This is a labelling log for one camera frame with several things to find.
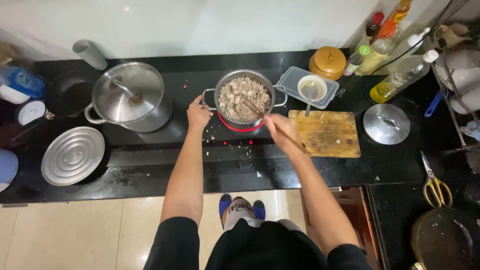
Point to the person's left hand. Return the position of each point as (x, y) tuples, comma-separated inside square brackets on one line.
[(197, 116)]

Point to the person's right hand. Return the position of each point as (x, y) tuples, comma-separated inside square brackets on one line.
[(287, 135)]

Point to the person's right fingers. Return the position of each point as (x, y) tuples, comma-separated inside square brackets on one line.
[(270, 120)]

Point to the wooden chopsticks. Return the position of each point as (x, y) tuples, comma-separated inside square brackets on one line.
[(252, 106)]

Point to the cooked minced meat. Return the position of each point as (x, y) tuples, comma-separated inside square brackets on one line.
[(240, 95)]

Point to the clear plastic food container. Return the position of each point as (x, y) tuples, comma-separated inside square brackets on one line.
[(290, 80)]

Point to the white bowl with brown liquid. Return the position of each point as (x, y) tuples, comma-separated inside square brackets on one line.
[(312, 88)]

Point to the wooden cutting board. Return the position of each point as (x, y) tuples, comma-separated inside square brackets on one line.
[(326, 135)]

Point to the brown ceramic jar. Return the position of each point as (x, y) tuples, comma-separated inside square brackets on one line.
[(328, 62)]

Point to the small bottle with green cap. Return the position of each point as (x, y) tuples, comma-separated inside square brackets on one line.
[(354, 62)]

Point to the black induction cooktop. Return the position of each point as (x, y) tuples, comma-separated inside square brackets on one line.
[(168, 150)]

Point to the large steel pot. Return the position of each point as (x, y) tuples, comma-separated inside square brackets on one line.
[(157, 120)]

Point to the small steel pot lid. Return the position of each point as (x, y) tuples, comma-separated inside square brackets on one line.
[(386, 124)]

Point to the pale yellow sauce bottle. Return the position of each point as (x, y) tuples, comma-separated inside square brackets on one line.
[(373, 56)]

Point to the brown wooden cabinet door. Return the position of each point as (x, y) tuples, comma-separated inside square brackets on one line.
[(352, 221)]

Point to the person's black shirt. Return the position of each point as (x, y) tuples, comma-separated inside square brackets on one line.
[(262, 251)]

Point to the clear bottle of yellow oil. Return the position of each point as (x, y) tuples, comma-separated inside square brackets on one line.
[(401, 78)]

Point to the dark bottle with red cap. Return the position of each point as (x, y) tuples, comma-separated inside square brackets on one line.
[(373, 26)]

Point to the large steel pot lid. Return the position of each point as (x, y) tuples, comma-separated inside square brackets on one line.
[(127, 92)]

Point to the orange sauce bottle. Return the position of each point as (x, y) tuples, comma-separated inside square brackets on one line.
[(393, 18)]

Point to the white spray bottle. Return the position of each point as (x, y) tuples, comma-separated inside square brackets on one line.
[(410, 43)]

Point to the grey plastic cup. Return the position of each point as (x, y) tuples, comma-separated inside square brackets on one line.
[(90, 54)]

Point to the metal dish rack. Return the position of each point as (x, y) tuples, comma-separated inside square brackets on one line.
[(463, 78)]

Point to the round ribbed aluminium lid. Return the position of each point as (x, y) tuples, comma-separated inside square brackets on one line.
[(73, 156)]

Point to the black frying pan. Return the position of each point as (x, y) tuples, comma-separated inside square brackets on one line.
[(69, 95)]

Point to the dark round wok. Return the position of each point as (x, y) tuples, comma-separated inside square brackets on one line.
[(438, 240)]

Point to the white round lid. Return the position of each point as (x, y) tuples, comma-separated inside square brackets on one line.
[(31, 112)]

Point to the blue plastic container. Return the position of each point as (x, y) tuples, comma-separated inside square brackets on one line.
[(24, 82)]

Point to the light blue round container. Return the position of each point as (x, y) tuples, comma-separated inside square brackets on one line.
[(7, 167)]

